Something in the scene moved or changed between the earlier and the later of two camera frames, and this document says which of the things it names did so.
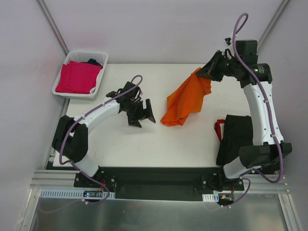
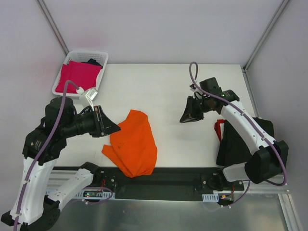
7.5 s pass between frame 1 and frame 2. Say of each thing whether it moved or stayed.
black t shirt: stayed
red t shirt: stayed
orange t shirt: moved
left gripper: moved
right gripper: moved
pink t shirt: stayed
